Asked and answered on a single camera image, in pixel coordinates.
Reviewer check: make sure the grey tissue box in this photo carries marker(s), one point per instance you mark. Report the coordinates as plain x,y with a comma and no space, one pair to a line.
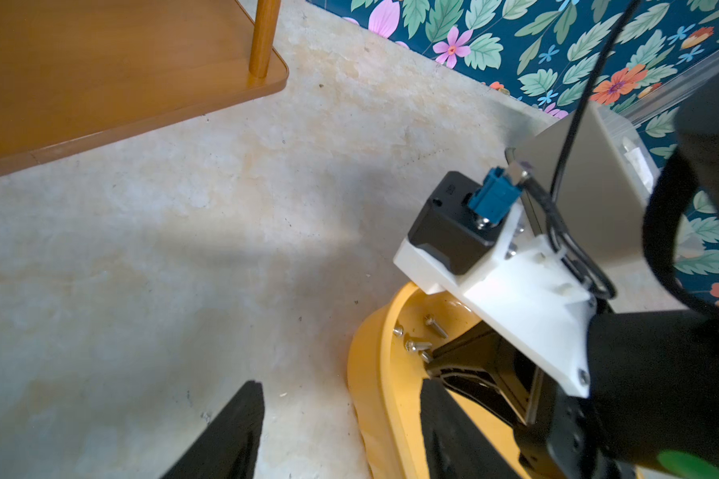
608,180

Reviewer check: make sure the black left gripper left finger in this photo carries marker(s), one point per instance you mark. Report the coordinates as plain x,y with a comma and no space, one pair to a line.
228,448

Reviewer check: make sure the orange wooden shelf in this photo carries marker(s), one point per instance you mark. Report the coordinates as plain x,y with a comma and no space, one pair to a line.
77,75

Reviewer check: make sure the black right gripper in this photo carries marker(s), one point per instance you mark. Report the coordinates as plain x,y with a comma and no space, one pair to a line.
619,391

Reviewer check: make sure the yellow plastic storage box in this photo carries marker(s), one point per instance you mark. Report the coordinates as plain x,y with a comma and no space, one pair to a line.
385,384

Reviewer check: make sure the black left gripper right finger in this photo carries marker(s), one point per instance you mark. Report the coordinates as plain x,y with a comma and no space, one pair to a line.
454,446

